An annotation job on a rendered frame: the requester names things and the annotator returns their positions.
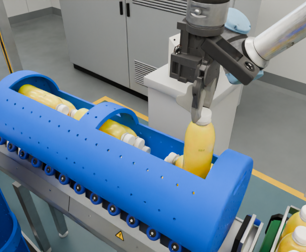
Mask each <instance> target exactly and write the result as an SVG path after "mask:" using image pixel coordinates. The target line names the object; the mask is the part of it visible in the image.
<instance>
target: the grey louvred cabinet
mask: <svg viewBox="0 0 306 252"><path fill-rule="evenodd" d="M261 1H262V0H230V5H229V7H230V8H234V9H237V10H239V11H240V12H242V13H243V14H244V15H245V16H246V17H247V19H248V20H249V22H250V24H251V30H250V31H249V33H248V34H247V36H248V37H254V34H255V29H256V25H257V20H258V15H259V11H260V6H261ZM59 3H60V8H61V14H62V19H63V25H64V30H65V36H66V41H67V46H68V52H69V57H70V62H72V63H73V65H74V68H75V69H77V70H79V71H82V72H84V73H86V74H88V75H90V76H93V77H95V78H97V79H99V80H101V81H104V82H106V83H108V84H110V85H112V86H114V87H117V88H119V89H121V90H123V91H125V92H128V93H130V94H132V95H134V96H136V97H139V98H141V99H143V100H145V101H147V102H148V86H146V85H144V76H146V75H148V74H149V73H151V72H153V71H155V70H157V69H159V68H160V67H162V66H164V65H166V64H168V56H169V38H170V37H172V36H175V35H177V34H180V32H181V30H180V29H177V22H178V21H182V20H183V19H184V18H185V17H186V10H187V0H59Z"/></svg>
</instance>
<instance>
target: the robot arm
mask: <svg viewBox="0 0 306 252"><path fill-rule="evenodd" d="M229 5H230V0H187V10H186V17H185V18H184V19H183V20H182V21H178V22H177V29H179V30H181V32H180V44H179V45H177V46H175V48H176V47H177V48H176V49H175V48H174V52H173V53H171V59H170V76H169V77H170V78H173V79H176V80H177V81H179V82H182V83H185V84H186V83H187V82H190V83H193V84H191V85H189V86H188V87H187V91H186V93H185V94H181V95H178V96H177V97H176V102H177V104H178V105H180V106H181V107H183V108H184V109H186V110H187V111H188V112H190V113H191V119H192V123H194V124H195V123H196V122H197V121H198V120H199V119H200V118H201V112H202V109H203V107H205V108H208V109H209V108H210V106H211V103H212V100H213V97H214V93H215V91H216V87H217V83H218V79H219V74H220V66H222V67H223V69H224V72H225V75H226V76H227V79H228V81H229V83H231V84H233V85H239V84H243V85H245V86H247V85H248V84H249V83H250V82H251V81H253V80H256V79H258V78H260V77H262V76H263V75H264V71H263V69H264V68H266V67H267V66H268V65H269V63H270V59H272V58H273V57H275V56H277V55H278V54H280V53H282V52H283V51H285V50H286V49H288V48H290V47H291V46H293V45H295V44H296V43H298V42H299V41H301V40H303V39H304V38H306V2H305V3H303V4H302V5H300V6H299V7H298V8H296V9H295V10H293V11H292V12H291V13H289V14H288V15H286V16H285V17H284V18H282V19H281V20H279V21H278V22H277V23H275V24H274V25H272V26H271V27H270V28H268V29H267V30H265V31H264V32H263V33H261V34H260V35H258V36H257V37H251V36H250V37H248V36H247V34H248V33H249V31H250V30H251V24H250V22H249V20H248V19H247V17H246V16H245V15H244V14H243V13H242V12H240V11H239V10H237V9H235V8H231V7H229ZM176 53H177V54H176Z"/></svg>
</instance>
